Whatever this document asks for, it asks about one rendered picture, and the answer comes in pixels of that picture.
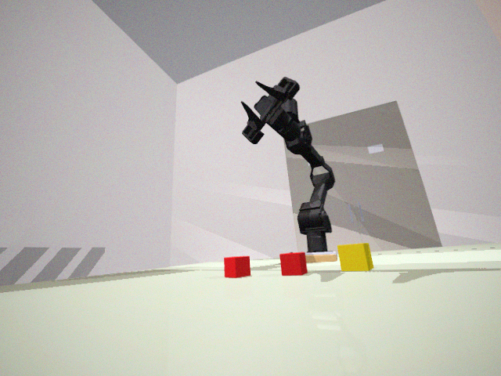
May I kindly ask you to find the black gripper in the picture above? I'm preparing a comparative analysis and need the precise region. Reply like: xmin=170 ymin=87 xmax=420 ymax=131
xmin=241 ymin=77 xmax=300 ymax=144

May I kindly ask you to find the red cube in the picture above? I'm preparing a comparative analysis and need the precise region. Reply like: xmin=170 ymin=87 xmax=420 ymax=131
xmin=280 ymin=252 xmax=308 ymax=276
xmin=224 ymin=256 xmax=251 ymax=277

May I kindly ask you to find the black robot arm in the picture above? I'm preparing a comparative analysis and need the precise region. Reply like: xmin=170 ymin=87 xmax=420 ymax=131
xmin=254 ymin=95 xmax=335 ymax=253

